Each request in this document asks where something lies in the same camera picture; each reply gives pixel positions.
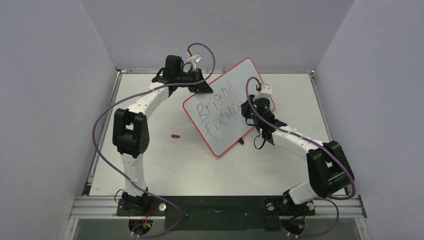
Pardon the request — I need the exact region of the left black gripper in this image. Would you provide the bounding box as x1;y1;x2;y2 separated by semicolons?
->
176;69;214;94

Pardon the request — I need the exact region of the pink-framed whiteboard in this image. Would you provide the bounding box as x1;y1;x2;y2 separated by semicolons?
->
182;57;262;157

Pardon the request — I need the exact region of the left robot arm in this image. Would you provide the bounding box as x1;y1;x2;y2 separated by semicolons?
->
112;53;213;215

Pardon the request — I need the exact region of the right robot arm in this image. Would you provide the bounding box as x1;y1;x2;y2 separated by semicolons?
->
241;94;357;214

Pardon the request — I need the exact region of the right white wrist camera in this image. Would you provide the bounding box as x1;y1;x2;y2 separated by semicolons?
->
253;83;272;101

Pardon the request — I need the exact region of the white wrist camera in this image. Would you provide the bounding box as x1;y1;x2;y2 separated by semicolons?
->
186;53;202;70
253;83;272;101

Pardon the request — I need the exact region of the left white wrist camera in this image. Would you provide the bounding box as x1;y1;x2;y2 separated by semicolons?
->
186;53;202;70

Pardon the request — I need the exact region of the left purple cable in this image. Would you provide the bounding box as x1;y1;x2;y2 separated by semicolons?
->
92;42;217;239

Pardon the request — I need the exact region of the purple cable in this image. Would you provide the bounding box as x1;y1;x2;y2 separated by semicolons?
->
245;76;357;239
92;42;217;239

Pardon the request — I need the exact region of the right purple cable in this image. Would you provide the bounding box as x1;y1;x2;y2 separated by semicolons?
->
245;76;357;239

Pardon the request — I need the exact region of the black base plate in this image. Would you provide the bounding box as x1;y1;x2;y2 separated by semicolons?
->
116;196;316;232

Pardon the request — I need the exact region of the aluminium front rail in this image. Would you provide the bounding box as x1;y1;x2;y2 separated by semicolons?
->
67;198;368;220

